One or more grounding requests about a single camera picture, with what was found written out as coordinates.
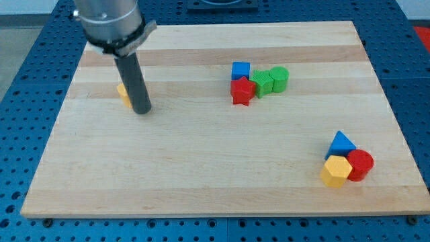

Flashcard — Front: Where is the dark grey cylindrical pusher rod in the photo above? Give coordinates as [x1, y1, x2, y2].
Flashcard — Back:
[115, 53, 152, 114]

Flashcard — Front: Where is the yellow heart block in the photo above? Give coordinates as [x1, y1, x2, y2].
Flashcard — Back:
[116, 83, 132, 108]

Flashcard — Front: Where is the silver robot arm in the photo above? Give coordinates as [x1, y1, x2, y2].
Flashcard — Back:
[73, 0, 157, 114]

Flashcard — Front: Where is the black mounting plate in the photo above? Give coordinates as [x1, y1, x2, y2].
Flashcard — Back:
[186, 0, 259, 13]

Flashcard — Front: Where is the blue cube block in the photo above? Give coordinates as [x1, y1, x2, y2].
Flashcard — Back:
[231, 61, 251, 80]

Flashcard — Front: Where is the wooden board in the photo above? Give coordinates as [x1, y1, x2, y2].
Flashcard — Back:
[21, 21, 429, 218]

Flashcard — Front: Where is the red star block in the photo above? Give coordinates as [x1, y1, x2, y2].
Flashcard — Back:
[230, 76, 256, 106]

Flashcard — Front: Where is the green star block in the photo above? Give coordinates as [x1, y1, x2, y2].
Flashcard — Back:
[250, 70, 274, 98]

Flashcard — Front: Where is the green cylinder block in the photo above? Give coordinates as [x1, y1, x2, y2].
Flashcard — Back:
[269, 66, 290, 93]

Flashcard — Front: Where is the blue triangle block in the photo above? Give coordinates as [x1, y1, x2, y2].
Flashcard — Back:
[325, 130, 357, 160]

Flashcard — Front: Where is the yellow hexagon block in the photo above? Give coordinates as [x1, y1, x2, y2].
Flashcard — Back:
[320, 155, 352, 188]

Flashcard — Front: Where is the red cylinder block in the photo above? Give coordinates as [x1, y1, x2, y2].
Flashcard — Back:
[347, 149, 374, 182]

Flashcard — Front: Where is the red object at edge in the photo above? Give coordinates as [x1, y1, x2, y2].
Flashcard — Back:
[414, 26, 430, 52]

